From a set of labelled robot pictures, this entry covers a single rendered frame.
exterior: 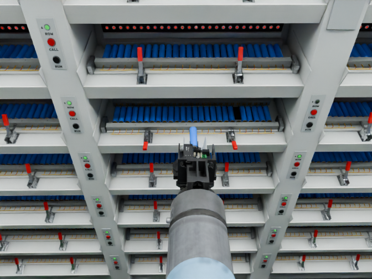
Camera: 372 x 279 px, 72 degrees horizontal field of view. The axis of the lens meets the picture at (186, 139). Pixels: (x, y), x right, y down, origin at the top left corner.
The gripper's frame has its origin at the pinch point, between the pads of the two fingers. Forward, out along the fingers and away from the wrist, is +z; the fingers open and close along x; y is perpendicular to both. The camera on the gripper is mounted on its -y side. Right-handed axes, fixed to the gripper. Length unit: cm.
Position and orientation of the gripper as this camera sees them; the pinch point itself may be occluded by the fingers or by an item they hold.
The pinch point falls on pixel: (194, 147)
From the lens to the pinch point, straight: 62.1
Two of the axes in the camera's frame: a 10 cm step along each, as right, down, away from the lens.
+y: 0.3, -8.3, -5.6
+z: 0.0, -5.6, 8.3
